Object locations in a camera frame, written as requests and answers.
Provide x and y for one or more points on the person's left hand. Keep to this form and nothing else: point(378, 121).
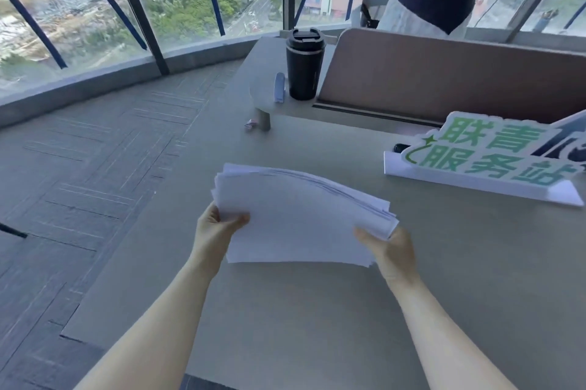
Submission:
point(210, 232)

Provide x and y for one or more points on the person's right hand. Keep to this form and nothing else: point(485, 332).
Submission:
point(393, 254)

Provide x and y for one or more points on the person's left thumb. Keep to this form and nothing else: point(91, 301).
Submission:
point(238, 222)

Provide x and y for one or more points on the person's right thumb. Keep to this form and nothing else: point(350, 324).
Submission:
point(370, 238)

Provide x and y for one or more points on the stack of white paper sheets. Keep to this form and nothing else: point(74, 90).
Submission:
point(300, 215)

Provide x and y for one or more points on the person's right forearm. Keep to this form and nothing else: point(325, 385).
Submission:
point(446, 334)

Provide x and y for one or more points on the person's left forearm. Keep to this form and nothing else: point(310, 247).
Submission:
point(158, 321)

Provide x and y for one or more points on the small crumpled wrapper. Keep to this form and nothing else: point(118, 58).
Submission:
point(250, 124)

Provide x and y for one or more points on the grey desk leg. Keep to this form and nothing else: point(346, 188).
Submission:
point(263, 119)

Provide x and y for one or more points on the blue pen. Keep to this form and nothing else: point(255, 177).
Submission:
point(279, 87)

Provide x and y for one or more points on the green and white sign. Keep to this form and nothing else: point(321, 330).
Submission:
point(490, 156)

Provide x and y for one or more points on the black travel mug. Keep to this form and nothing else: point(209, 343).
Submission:
point(304, 64)

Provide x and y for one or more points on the brown desk divider panel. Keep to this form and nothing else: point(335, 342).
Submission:
point(451, 78)

